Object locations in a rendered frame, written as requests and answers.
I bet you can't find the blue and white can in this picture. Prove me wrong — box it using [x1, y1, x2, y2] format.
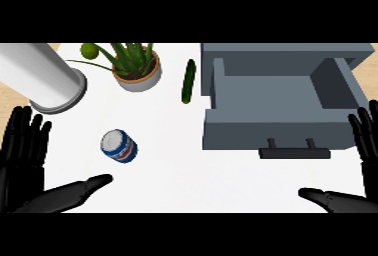
[99, 129, 141, 164]

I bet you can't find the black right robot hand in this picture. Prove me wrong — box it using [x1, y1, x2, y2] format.
[297, 99, 378, 214]

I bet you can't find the grey open drawer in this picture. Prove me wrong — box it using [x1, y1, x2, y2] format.
[201, 57, 371, 151]

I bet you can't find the white cylinder with grey rim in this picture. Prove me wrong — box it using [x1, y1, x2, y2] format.
[0, 43, 89, 115]

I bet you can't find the dark grey drawer handle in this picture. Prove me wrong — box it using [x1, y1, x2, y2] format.
[259, 137, 333, 160]

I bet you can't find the potted green plant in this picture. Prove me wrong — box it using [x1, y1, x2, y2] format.
[65, 43, 164, 93]

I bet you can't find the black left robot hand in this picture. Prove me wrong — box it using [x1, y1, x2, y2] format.
[0, 105, 116, 214]

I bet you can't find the grey drawer cabinet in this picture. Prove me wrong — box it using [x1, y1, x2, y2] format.
[200, 43, 377, 98]

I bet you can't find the green cucumber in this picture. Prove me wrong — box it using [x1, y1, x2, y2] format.
[180, 58, 198, 105]

